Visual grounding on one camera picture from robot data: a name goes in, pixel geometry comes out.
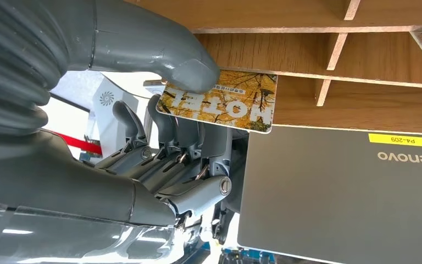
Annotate silver kiosk stand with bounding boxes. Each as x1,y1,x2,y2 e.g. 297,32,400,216
92,76,150,158

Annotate grey laptop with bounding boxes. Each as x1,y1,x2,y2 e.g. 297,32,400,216
237,125,422,264

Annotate wooden card organizer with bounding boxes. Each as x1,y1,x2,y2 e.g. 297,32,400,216
123,0,422,136

